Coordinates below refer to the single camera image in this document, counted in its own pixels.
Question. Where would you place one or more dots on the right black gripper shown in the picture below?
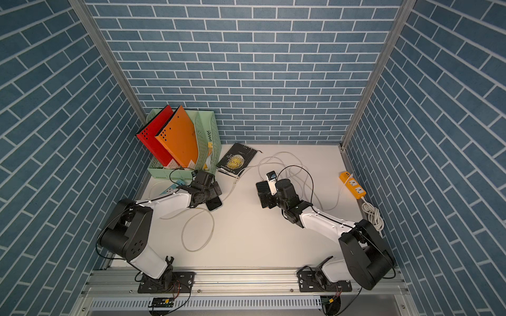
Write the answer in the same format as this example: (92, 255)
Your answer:
(269, 197)

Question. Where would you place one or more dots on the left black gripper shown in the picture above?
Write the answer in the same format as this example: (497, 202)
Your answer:
(213, 192)

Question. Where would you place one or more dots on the black smartphone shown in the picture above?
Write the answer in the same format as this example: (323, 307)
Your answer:
(214, 203)

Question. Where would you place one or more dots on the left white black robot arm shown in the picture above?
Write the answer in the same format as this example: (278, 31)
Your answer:
(127, 232)

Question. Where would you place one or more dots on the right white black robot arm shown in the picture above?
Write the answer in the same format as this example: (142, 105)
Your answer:
(367, 258)

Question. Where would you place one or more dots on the blue power strip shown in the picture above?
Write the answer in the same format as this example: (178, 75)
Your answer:
(175, 186)

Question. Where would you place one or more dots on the black book gold emblem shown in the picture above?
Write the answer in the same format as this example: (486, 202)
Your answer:
(236, 160)

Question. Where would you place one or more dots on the orange folder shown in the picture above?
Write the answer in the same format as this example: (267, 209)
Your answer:
(178, 137)

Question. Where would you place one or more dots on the mint green file organizer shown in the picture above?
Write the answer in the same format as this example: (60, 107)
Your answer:
(163, 166)

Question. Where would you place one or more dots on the orange power strip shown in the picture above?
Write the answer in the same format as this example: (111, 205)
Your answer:
(352, 185)

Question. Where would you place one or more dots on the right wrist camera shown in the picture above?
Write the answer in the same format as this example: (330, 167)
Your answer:
(272, 179)

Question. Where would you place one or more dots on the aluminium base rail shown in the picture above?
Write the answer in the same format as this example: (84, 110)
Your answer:
(124, 282)

